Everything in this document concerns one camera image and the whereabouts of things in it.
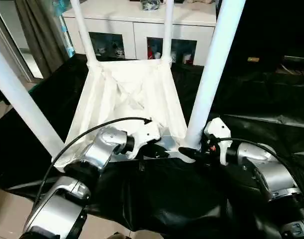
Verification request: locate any light blue patterned strip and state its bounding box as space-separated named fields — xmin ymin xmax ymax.
xmin=54 ymin=2 xmax=75 ymax=57

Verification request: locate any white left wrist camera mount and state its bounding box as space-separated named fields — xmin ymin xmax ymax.
xmin=127 ymin=119 xmax=162 ymax=160

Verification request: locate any white plastic table top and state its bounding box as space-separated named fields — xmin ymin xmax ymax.
xmin=52 ymin=58 xmax=200 ymax=172

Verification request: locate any black box with yellow label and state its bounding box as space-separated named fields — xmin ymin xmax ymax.
xmin=216 ymin=0 xmax=285 ymax=73

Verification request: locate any dark crumpled object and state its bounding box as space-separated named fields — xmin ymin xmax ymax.
xmin=140 ymin=0 xmax=162 ymax=12

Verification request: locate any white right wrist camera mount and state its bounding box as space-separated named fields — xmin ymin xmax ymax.
xmin=203 ymin=117 xmax=233 ymax=166

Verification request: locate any dark metal rail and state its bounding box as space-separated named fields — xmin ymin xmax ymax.
xmin=283 ymin=56 xmax=304 ymax=63

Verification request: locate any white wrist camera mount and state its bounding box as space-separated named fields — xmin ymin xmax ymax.
xmin=127 ymin=119 xmax=162 ymax=160
xmin=203 ymin=117 xmax=233 ymax=166

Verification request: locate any white plastic table leg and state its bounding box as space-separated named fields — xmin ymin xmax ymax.
xmin=161 ymin=0 xmax=175 ymax=63
xmin=70 ymin=0 xmax=98 ymax=67
xmin=186 ymin=0 xmax=247 ymax=150
xmin=0 ymin=41 xmax=66 ymax=160

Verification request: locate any grey-brown curtain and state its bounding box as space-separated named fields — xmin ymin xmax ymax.
xmin=14 ymin=0 xmax=68 ymax=78

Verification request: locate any white glass-door cabinet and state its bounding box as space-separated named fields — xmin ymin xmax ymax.
xmin=62 ymin=0 xmax=217 ymax=66

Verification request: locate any black plastic mat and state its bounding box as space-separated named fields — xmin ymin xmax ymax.
xmin=0 ymin=52 xmax=304 ymax=239

